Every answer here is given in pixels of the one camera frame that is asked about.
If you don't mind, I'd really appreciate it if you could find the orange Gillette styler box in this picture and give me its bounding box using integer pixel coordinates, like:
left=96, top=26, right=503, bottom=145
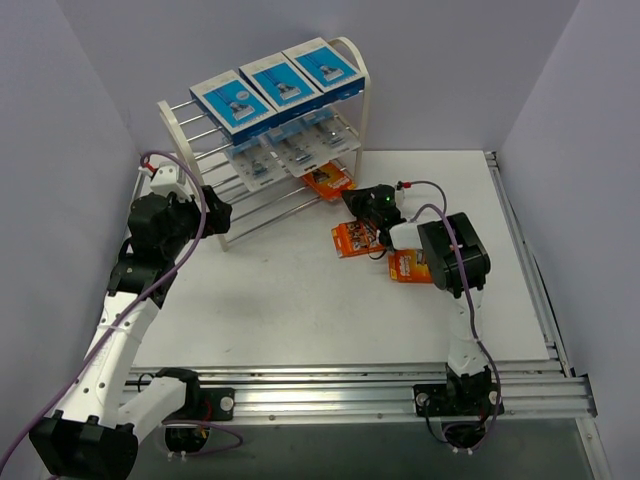
left=331, top=221, right=387, bottom=260

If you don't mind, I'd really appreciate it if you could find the orange Gillette Fusion5 box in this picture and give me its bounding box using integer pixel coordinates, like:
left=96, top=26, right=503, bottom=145
left=388, top=250, right=432, bottom=284
left=301, top=162, right=356, bottom=201

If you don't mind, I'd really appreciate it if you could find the small blue cartridge pack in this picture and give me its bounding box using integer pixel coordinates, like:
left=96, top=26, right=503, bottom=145
left=225, top=144, right=287, bottom=192

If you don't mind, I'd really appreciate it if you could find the Gillette razor blister pack front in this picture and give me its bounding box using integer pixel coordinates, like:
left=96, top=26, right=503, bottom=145
left=304, top=114, right=361, bottom=155

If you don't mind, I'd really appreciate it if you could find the gillette razor blister pack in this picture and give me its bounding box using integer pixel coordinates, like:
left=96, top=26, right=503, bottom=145
left=304, top=114, right=361, bottom=155
left=265, top=127, right=334, bottom=178

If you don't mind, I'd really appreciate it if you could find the blue Harry's box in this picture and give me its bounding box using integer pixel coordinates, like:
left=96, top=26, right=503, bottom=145
left=239, top=53, right=323, bottom=124
left=189, top=70, right=278, bottom=146
left=282, top=37, right=365, bottom=104

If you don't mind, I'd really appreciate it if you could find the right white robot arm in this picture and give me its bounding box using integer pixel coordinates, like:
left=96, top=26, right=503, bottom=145
left=341, top=181, right=501, bottom=413

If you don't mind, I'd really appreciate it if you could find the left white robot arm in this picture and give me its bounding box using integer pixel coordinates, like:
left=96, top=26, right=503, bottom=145
left=29, top=186, right=232, bottom=479

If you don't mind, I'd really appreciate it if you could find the cream metal-rod shelf rack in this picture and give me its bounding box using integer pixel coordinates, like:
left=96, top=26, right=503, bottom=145
left=157, top=36, right=371, bottom=251

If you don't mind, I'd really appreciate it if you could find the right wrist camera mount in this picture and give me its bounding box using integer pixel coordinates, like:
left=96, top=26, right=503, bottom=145
left=395, top=181, right=412, bottom=206

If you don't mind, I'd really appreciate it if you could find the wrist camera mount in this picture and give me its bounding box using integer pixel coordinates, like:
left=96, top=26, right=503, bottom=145
left=395, top=181, right=412, bottom=206
left=138, top=161, right=190, bottom=201

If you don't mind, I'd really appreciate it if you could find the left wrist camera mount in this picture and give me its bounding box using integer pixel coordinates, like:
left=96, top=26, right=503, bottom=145
left=138, top=161, right=190, bottom=201

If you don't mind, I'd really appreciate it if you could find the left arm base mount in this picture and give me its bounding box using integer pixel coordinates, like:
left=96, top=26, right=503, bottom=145
left=163, top=387, right=243, bottom=456

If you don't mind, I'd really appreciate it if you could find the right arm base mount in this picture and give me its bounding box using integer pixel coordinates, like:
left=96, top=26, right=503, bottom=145
left=412, top=369, right=505, bottom=452

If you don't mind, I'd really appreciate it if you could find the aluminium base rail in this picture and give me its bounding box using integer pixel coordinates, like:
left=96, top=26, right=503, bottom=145
left=117, top=367, right=596, bottom=426

